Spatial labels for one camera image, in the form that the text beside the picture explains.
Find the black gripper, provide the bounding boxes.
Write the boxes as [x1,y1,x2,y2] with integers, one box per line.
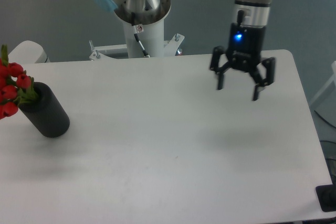
[209,23,276,101]

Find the red tulip bouquet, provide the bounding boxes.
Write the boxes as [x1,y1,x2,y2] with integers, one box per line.
[1,45,39,119]

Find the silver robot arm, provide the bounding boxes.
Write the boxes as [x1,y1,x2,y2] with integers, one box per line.
[93,0,276,100]

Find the black cylindrical vase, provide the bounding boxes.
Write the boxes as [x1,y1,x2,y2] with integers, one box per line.
[19,82,70,138]

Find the black device at table edge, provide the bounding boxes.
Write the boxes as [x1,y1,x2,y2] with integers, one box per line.
[316,185,335,212]

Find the white rounded chair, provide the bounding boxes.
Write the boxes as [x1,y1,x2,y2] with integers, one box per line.
[8,40,50,65]

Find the white metal base frame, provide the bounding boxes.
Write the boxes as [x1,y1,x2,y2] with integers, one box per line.
[89,33,185,61]

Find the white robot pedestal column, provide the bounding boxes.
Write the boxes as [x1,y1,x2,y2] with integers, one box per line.
[115,0,171,55]

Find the black braided cable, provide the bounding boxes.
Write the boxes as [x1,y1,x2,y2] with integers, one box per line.
[133,33,151,58]

